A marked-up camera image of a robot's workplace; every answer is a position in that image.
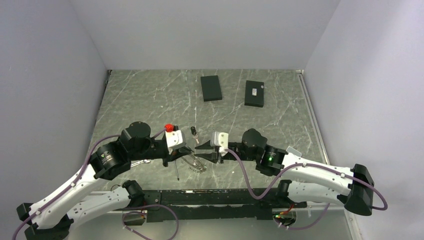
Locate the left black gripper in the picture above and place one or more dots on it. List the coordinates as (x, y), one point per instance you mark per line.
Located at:
(176, 154)

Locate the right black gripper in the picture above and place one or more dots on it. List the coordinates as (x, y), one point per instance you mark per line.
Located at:
(211, 157)

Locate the numbered metal key ring disc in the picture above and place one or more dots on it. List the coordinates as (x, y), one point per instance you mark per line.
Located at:
(194, 163)

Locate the black head key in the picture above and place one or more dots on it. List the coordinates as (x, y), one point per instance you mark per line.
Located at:
(194, 134)

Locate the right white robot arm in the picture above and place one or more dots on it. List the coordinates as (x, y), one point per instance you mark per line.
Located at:
(301, 180)

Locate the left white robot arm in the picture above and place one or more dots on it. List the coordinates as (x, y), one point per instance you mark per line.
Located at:
(54, 216)

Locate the black yellow screwdriver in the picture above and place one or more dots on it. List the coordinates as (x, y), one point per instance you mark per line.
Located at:
(176, 171)

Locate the lower silver wrench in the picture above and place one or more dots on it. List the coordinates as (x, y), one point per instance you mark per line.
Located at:
(139, 162)

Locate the plain black box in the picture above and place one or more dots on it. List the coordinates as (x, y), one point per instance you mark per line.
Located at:
(211, 88)

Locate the black box with label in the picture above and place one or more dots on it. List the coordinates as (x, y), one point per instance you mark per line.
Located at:
(254, 94)

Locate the clear plastic card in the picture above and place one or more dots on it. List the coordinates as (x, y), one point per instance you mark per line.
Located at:
(294, 151)

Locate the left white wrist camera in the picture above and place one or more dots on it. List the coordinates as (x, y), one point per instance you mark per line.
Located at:
(175, 140)

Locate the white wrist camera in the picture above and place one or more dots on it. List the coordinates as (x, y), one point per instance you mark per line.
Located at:
(175, 140)
(220, 140)

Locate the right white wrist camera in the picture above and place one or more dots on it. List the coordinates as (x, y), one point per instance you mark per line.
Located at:
(220, 140)

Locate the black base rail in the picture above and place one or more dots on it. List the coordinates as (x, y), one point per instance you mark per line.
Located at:
(208, 204)

